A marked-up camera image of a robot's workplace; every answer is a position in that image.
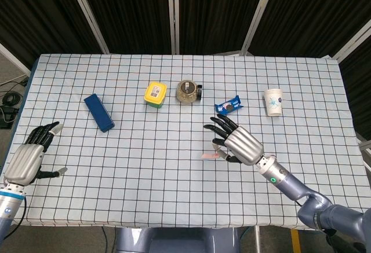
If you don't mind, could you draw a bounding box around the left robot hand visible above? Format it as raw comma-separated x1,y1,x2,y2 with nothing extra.
2,121,69,186

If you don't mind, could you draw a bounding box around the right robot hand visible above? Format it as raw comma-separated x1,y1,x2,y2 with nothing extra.
203,113,265,166

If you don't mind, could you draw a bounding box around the blue cookie packet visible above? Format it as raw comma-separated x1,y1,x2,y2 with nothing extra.
214,95,244,118

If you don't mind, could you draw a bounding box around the black power adapter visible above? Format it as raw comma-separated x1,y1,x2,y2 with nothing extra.
0,105,17,130

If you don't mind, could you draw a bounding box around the white paper cup blue flower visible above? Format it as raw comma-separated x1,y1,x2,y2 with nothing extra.
263,88,284,118

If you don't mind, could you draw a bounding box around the light blue checkered tablecloth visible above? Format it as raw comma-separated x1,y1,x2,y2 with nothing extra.
0,53,368,231

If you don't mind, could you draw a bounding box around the round glass jar with grains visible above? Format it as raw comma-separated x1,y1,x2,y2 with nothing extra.
176,79,199,104

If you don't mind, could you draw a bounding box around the dark blue rectangular box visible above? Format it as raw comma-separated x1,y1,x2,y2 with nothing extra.
83,93,116,134

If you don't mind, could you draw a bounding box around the white metal table leg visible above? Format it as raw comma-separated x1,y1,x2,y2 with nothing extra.
254,225,261,253

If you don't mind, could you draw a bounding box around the green tub with yellow lid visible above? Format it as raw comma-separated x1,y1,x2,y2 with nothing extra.
144,81,169,109

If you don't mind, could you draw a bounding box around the grey robot torso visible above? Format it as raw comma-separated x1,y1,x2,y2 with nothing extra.
114,226,242,253

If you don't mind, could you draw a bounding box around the black folding screen panel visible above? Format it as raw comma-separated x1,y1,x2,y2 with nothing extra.
69,0,175,55
242,0,371,60
172,0,272,56
0,0,110,73

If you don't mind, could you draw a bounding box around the coiled black cable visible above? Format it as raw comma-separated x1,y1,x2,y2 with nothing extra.
2,91,22,107

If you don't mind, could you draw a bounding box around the black hanging cable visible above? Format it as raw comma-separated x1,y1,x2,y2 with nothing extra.
100,226,109,253

